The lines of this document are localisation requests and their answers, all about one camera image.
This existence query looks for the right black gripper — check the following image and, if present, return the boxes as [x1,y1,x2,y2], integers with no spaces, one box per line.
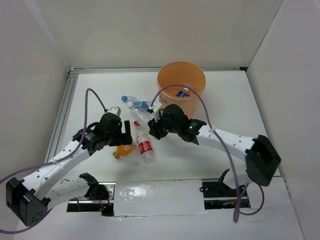
[147,109,181,140]

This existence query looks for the orange juice bottle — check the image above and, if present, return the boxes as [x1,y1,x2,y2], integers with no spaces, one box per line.
[112,143,136,160]

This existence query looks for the clear unlabeled plastic bottle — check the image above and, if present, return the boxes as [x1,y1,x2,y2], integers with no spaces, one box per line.
[126,101,152,132]

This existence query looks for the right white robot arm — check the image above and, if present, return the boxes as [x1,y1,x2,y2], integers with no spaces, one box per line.
[148,103,281,187]

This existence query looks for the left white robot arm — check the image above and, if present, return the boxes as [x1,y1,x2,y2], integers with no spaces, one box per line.
[5,107,132,227]

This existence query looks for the blue label bottle in bin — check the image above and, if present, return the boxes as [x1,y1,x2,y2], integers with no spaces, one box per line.
[175,87,190,98]

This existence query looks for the orange plastic bin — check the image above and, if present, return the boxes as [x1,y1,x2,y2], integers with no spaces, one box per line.
[157,61,206,118]

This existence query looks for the red label water bottle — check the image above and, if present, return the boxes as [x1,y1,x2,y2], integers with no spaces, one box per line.
[133,120,156,164]

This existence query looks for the crushed blue label bottle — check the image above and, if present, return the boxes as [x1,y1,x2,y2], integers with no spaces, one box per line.
[121,95,151,111]

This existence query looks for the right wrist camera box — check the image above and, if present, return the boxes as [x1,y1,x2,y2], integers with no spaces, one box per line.
[147,100,163,120]

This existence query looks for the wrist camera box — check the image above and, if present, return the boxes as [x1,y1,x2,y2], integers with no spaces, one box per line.
[147,100,163,120]
[106,106,121,117]

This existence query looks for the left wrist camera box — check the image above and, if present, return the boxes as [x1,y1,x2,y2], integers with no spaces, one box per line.
[106,106,121,117]

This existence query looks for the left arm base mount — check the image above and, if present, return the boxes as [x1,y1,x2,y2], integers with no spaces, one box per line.
[66,182,116,217]

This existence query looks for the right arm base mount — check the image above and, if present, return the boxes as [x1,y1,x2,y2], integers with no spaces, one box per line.
[199,169,237,210]

